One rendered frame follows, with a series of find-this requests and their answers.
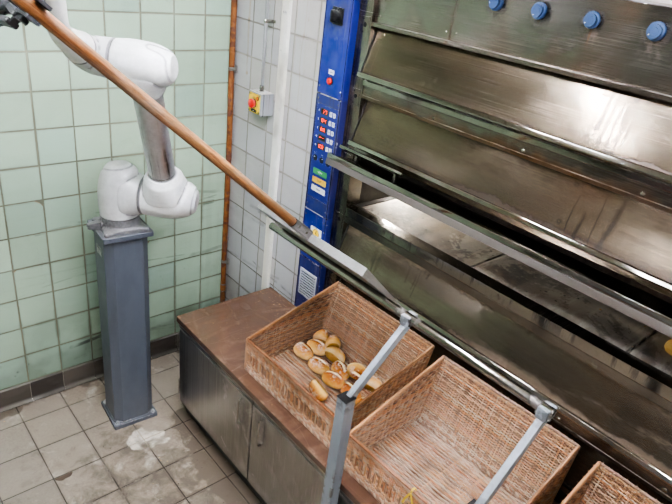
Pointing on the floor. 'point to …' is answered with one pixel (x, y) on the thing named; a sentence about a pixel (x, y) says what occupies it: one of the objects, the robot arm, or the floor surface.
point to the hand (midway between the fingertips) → (33, 9)
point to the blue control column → (333, 38)
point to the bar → (384, 360)
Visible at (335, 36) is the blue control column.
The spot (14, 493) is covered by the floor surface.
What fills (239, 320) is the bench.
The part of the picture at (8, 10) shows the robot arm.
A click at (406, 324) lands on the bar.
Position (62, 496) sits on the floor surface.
